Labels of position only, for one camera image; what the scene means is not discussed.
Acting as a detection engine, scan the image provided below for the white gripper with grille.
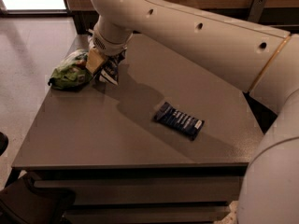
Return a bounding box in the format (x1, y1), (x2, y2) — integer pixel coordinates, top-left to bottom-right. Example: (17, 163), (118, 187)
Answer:
(86, 24), (133, 76)

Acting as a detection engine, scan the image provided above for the blue chip bag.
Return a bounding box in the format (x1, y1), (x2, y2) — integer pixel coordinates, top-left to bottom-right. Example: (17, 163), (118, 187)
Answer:
(98, 50), (126, 85)

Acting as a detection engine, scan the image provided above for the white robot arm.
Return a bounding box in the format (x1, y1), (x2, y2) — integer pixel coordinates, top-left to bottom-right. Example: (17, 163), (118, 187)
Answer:
(91, 0), (299, 224)

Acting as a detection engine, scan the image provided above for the green rice chip bag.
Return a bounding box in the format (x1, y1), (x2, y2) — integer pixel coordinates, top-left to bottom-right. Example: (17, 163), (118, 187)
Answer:
(48, 49), (93, 90)

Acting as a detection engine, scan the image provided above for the dark blue snack bar wrapper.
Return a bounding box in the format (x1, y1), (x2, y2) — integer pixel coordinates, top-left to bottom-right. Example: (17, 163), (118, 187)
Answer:
(153, 102), (205, 140)

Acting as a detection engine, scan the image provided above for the lower grey drawer front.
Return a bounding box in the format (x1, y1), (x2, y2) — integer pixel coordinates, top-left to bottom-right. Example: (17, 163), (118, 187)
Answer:
(64, 206), (230, 224)

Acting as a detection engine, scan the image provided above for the grey drawer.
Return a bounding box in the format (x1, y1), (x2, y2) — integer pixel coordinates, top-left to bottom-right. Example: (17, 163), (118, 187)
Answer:
(64, 206), (230, 224)
(35, 176), (241, 205)

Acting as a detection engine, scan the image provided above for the dark brown chair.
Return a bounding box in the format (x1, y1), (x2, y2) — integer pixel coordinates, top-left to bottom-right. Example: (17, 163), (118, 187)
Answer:
(0, 174), (76, 224)

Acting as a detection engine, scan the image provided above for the upper grey drawer front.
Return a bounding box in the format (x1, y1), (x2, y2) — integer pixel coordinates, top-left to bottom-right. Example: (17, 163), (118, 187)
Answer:
(35, 176), (241, 205)

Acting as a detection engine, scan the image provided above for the right metal wall bracket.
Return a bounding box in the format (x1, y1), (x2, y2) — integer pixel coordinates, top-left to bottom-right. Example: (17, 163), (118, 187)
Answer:
(248, 0), (267, 23)

